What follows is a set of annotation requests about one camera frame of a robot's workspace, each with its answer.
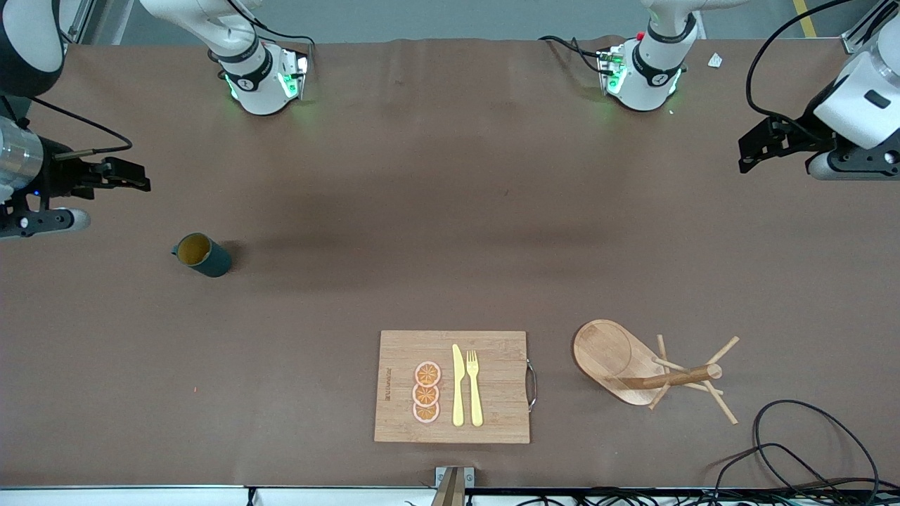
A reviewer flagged dark green ribbed cup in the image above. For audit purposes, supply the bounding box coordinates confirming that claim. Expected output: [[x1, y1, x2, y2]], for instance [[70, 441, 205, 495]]
[[171, 233, 233, 278]]

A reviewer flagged wooden cup rack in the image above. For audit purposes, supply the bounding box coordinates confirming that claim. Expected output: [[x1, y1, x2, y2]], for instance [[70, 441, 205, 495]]
[[572, 319, 740, 426]]

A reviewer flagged brown table mat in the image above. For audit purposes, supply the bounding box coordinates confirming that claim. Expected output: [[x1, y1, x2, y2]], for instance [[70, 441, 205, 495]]
[[0, 35, 900, 490]]

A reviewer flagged bamboo cutting board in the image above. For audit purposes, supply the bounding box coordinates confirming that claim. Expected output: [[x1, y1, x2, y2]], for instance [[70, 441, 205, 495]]
[[373, 330, 538, 445]]

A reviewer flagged yellow plastic fork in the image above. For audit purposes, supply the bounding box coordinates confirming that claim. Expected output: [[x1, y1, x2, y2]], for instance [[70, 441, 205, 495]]
[[466, 350, 484, 428]]

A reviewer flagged yellow plastic knife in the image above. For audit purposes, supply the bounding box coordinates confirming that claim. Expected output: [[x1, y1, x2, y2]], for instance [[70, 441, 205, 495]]
[[451, 344, 465, 427]]

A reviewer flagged brown bar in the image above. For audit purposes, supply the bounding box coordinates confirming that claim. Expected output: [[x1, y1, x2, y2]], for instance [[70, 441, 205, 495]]
[[430, 467, 466, 506]]

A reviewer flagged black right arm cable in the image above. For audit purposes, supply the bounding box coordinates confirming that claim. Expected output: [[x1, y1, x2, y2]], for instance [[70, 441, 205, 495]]
[[28, 97, 134, 159]]

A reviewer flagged aluminium frame profile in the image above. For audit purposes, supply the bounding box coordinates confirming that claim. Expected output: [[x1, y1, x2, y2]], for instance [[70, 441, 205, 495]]
[[60, 0, 96, 46], [842, 0, 894, 55]]

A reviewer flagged black base cable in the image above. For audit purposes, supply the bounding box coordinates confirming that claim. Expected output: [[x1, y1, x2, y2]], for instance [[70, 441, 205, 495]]
[[538, 35, 612, 74], [250, 25, 315, 71]]

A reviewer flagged black looped cable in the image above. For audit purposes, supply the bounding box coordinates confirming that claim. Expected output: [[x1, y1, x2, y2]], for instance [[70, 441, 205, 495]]
[[712, 443, 834, 493], [752, 399, 881, 493]]

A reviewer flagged white table edge rail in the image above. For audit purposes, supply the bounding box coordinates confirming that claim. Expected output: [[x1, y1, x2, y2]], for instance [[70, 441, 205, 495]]
[[0, 485, 437, 506]]

